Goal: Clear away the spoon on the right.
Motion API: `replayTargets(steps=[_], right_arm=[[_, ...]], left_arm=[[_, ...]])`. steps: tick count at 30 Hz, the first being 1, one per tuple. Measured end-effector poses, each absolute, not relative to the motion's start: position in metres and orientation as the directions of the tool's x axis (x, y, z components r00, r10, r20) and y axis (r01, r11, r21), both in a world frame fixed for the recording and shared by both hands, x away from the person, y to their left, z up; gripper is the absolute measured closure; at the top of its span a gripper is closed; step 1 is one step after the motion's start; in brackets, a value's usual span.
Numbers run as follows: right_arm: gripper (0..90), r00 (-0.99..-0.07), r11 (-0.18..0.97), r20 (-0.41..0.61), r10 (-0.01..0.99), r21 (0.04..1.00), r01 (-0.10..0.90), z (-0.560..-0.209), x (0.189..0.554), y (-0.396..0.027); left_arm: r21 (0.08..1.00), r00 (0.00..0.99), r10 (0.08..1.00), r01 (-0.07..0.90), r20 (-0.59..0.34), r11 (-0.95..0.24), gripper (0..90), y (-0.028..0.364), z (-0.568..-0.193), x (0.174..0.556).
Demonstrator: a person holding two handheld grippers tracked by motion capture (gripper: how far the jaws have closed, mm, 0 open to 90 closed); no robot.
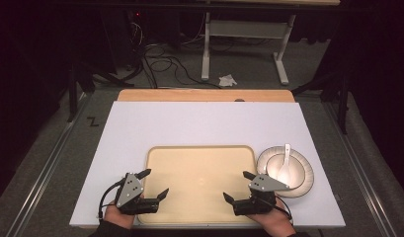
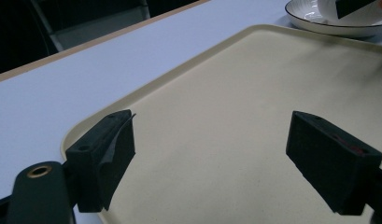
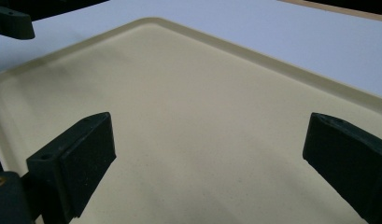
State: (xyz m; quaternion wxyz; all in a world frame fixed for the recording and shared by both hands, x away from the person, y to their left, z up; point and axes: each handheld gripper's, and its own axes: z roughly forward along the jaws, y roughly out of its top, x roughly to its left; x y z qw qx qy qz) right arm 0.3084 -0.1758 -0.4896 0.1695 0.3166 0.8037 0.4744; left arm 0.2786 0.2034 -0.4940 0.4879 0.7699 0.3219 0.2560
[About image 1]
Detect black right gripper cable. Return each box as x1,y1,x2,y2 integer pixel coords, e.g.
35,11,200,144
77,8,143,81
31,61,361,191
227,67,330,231
274,195,293,221

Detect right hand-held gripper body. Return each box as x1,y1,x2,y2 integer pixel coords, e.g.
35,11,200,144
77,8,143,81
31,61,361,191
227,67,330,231
233,173,290,217

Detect white ceramic spoon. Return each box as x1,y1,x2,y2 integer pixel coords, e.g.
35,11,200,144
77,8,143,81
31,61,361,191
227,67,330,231
276,142,292,186

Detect white ceramic bowl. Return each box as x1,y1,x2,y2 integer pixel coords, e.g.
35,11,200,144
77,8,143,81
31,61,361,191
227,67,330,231
256,145,315,199

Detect black floor cables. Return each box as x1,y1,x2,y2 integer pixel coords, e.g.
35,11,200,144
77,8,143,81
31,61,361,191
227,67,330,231
128,19,223,90

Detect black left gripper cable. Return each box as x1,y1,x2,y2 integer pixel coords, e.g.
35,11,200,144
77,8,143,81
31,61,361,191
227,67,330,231
97,179,125,220

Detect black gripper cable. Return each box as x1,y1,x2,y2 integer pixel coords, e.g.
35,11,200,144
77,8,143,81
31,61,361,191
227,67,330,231
274,195,293,221
97,179,125,220

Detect white table board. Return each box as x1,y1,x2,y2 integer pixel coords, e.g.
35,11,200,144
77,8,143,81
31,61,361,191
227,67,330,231
68,101,348,229

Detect white metal desk frame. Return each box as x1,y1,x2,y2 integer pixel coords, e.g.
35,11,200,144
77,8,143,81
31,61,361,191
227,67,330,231
201,12,298,87

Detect person's left hand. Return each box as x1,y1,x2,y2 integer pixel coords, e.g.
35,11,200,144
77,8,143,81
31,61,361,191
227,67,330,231
103,201,135,230

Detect wooden table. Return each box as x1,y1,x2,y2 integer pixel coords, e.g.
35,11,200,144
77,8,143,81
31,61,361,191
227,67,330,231
117,88,296,104

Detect beige plastic tray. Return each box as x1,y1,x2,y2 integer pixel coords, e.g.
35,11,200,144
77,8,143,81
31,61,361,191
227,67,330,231
144,144,259,227

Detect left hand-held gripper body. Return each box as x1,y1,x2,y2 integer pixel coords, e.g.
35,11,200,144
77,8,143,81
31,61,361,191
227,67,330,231
115,172,160,216

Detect black metal stand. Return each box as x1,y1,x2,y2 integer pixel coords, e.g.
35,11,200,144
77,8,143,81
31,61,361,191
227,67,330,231
290,70,353,135
66,60,135,123

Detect person's right hand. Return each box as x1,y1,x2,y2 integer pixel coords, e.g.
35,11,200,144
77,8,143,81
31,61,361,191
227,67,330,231
248,199,297,237

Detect crumpled white paper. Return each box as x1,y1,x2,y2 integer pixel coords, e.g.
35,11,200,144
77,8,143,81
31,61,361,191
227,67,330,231
217,73,239,88

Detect metal floor rail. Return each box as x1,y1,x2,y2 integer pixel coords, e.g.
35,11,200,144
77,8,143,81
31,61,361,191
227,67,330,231
322,102,398,237
5,93,92,237

